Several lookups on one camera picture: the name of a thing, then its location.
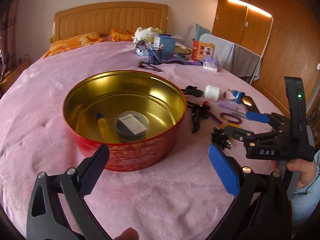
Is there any yellow bead bracelet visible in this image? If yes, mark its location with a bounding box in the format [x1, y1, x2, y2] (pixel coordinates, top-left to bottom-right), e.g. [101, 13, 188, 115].
[221, 122, 242, 130]

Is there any black pearl hair clip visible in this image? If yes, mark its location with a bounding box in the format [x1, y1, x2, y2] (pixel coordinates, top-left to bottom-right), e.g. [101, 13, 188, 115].
[212, 127, 232, 150]

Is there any purple pen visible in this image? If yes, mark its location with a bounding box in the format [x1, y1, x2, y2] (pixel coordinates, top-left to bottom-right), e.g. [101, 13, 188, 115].
[207, 110, 223, 125]

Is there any dark red bead bracelet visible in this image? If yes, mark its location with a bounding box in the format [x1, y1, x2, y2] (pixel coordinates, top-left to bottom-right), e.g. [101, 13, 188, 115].
[220, 112, 243, 126]

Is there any lilac lipstick tube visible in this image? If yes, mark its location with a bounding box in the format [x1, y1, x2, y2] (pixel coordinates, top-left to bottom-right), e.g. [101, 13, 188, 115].
[219, 101, 238, 111]

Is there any black claw hair clip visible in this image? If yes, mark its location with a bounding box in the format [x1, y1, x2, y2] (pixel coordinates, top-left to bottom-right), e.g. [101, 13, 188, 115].
[187, 101, 211, 134]

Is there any white cream jar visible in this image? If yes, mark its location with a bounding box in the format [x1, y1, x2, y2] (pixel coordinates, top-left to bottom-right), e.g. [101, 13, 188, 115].
[203, 85, 220, 102]

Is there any black wristwatch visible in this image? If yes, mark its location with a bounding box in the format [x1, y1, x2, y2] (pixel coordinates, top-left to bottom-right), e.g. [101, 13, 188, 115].
[181, 85, 203, 98]

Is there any yellow tube with blue cap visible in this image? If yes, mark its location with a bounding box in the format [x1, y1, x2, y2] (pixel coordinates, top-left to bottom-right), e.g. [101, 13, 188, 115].
[96, 112, 113, 143]

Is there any clear round plastic case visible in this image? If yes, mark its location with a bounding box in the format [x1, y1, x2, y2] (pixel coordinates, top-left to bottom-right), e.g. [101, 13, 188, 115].
[115, 111, 149, 142]

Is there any light blue sleeve forearm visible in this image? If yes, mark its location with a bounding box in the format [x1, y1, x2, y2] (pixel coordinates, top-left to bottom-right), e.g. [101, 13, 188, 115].
[291, 151, 319, 226]

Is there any person's right hand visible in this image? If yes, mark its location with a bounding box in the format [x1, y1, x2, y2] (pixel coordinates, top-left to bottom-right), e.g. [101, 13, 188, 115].
[286, 158, 317, 189]

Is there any person's left hand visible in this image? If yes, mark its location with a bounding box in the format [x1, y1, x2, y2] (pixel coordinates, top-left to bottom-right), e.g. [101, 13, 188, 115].
[114, 228, 139, 240]

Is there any silver power bank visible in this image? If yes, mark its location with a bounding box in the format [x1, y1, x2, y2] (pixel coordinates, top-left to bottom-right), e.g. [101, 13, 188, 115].
[242, 95, 260, 113]

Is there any grey cloth drying rack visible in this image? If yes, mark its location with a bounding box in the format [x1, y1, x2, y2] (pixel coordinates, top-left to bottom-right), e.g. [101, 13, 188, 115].
[199, 34, 263, 84]

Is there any purple tissue pack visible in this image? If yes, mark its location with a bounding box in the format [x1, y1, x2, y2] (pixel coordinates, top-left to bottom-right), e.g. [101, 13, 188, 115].
[202, 55, 219, 72]

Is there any pink bed blanket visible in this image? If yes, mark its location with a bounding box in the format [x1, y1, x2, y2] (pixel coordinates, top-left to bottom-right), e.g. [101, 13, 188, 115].
[0, 39, 286, 240]

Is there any orange product box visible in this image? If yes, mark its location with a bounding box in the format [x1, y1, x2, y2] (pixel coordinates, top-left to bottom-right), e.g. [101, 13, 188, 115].
[191, 40, 215, 61]

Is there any purple hair brush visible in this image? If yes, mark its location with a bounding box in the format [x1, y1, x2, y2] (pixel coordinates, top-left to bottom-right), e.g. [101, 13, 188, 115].
[165, 56, 203, 66]

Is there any red round tin box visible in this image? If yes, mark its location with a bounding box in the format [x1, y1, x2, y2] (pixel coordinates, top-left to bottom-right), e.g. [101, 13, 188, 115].
[63, 70, 187, 172]

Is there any gold tin lid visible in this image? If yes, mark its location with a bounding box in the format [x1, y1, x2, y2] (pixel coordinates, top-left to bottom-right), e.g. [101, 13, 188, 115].
[174, 46, 192, 60]

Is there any wooden wardrobe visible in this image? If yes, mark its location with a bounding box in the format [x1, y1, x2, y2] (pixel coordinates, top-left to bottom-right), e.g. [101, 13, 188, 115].
[213, 0, 319, 115]

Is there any blue mesh pen holder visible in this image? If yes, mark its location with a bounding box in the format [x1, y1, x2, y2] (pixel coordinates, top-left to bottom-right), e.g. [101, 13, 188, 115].
[148, 47, 162, 65]

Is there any blue cardboard box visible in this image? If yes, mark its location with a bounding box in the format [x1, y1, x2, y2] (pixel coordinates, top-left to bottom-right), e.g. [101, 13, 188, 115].
[153, 34, 176, 60]

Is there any ceramic figurine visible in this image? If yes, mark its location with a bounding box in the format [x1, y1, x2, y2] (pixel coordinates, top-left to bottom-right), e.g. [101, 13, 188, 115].
[136, 40, 149, 57]

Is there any green frog plush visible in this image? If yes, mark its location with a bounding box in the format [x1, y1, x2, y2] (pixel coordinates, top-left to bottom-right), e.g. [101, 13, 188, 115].
[132, 27, 163, 43]

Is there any wooden nightstand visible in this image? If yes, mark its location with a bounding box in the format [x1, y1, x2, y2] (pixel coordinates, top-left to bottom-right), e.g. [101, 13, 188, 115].
[1, 54, 31, 96]

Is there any purple curtain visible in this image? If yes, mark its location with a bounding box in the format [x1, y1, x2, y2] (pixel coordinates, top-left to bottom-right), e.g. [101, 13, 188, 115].
[1, 0, 19, 81]

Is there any orange floral pillow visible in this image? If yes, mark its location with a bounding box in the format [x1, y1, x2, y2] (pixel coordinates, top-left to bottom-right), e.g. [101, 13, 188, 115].
[42, 32, 105, 59]

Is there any blue plush toy keychain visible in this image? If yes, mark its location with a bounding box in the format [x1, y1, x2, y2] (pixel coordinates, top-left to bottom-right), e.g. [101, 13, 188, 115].
[224, 89, 245, 104]

